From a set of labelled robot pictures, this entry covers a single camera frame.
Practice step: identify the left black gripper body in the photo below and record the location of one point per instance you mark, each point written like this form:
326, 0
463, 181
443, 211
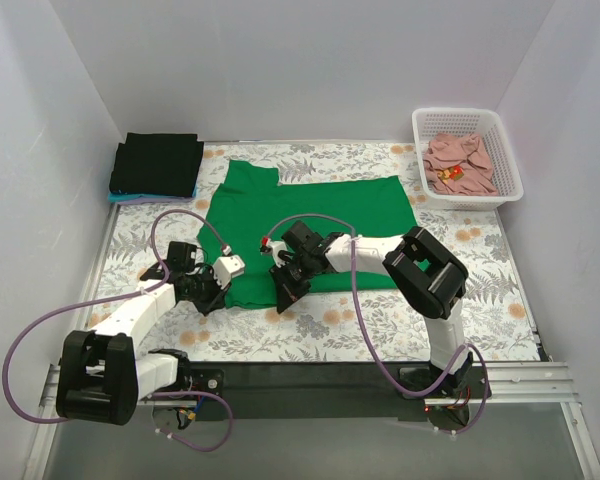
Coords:
210, 295

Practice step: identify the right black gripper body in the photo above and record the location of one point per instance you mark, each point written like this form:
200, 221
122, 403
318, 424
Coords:
290, 282

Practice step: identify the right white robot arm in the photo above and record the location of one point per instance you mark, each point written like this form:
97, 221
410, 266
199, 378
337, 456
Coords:
430, 278

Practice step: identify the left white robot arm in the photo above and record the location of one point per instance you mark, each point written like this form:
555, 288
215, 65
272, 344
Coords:
101, 377

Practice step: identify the folded black t shirt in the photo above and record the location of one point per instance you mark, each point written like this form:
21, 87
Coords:
158, 164

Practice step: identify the floral table mat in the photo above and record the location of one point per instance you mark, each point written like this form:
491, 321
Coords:
322, 327

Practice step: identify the pink t shirt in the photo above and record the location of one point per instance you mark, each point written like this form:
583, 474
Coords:
459, 166

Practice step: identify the white plastic basket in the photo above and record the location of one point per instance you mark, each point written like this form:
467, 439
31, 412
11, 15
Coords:
428, 122

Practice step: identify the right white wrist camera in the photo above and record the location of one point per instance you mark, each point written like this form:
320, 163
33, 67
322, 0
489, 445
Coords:
277, 249

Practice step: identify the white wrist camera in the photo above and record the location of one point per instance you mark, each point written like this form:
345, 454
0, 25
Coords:
277, 249
227, 267

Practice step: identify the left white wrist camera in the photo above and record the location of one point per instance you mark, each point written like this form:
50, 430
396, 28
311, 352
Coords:
227, 267

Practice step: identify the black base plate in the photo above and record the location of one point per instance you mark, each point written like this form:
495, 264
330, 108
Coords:
287, 390

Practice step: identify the aluminium frame rail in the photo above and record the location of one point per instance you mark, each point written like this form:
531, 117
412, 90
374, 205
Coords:
506, 382

